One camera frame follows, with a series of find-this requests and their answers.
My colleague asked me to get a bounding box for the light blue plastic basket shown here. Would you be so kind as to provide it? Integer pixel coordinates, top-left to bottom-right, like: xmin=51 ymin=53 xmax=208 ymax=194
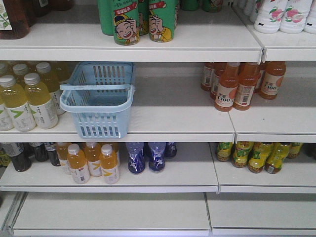
xmin=60 ymin=61 xmax=135 ymax=139

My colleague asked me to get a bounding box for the blue sports drink bottle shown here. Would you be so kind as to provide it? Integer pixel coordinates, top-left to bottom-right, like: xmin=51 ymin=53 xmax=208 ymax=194
xmin=164 ymin=142 xmax=177 ymax=158
xmin=126 ymin=142 xmax=145 ymax=174
xmin=148 ymin=142 xmax=165 ymax=172

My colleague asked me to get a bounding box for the orange juice bottle white label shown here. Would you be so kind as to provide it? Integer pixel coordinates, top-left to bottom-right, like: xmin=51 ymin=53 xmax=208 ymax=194
xmin=67 ymin=144 xmax=90 ymax=184
xmin=99 ymin=144 xmax=119 ymax=184
xmin=84 ymin=142 xmax=102 ymax=177
xmin=56 ymin=142 xmax=72 ymax=175

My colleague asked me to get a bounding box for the orange C100 drink bottle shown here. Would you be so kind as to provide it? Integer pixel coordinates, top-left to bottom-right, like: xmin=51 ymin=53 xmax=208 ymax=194
xmin=233 ymin=62 xmax=260 ymax=111
xmin=259 ymin=61 xmax=286 ymax=100
xmin=214 ymin=62 xmax=240 ymax=112

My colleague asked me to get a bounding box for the yellow green tea bottle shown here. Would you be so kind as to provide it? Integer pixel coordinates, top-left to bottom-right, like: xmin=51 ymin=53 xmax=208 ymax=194
xmin=287 ymin=142 xmax=304 ymax=159
xmin=248 ymin=142 xmax=274 ymax=173
xmin=232 ymin=141 xmax=254 ymax=168
xmin=265 ymin=142 xmax=291 ymax=174
xmin=216 ymin=142 xmax=233 ymax=162

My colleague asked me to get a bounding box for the white right upper shelf board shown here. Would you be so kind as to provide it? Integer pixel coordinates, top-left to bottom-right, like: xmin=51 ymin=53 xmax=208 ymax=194
xmin=227 ymin=74 xmax=316 ymax=143

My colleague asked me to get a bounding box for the green cartoon drink can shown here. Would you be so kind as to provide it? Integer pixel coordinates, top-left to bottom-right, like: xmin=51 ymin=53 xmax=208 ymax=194
xmin=111 ymin=0 xmax=140 ymax=46
xmin=149 ymin=0 xmax=176 ymax=42

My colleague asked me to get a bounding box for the dark tea bottle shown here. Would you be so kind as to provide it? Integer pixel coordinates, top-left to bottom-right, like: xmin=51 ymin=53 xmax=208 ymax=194
xmin=2 ymin=143 xmax=32 ymax=172
xmin=44 ymin=142 xmax=61 ymax=166
xmin=29 ymin=142 xmax=48 ymax=162

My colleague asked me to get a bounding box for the white top shelf board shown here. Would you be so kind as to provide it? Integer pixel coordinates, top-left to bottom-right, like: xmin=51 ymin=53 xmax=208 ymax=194
xmin=0 ymin=4 xmax=267 ymax=63

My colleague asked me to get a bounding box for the white right bottom shelf board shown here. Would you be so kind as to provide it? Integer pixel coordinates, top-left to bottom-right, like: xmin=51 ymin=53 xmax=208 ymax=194
xmin=206 ymin=193 xmax=316 ymax=236

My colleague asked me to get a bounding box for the pale yellow juice bottle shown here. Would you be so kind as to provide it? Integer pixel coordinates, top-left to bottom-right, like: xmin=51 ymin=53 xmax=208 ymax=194
xmin=0 ymin=75 xmax=36 ymax=132
xmin=36 ymin=62 xmax=65 ymax=115
xmin=13 ymin=63 xmax=29 ymax=88
xmin=24 ymin=73 xmax=58 ymax=129

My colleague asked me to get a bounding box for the white peach drink bottle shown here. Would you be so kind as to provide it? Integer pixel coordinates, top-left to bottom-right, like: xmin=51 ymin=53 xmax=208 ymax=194
xmin=279 ymin=0 xmax=313 ymax=34
xmin=254 ymin=0 xmax=287 ymax=34

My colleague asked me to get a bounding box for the white right middle shelf board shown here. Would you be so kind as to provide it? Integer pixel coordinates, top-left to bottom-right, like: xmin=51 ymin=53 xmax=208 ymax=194
xmin=209 ymin=143 xmax=316 ymax=194

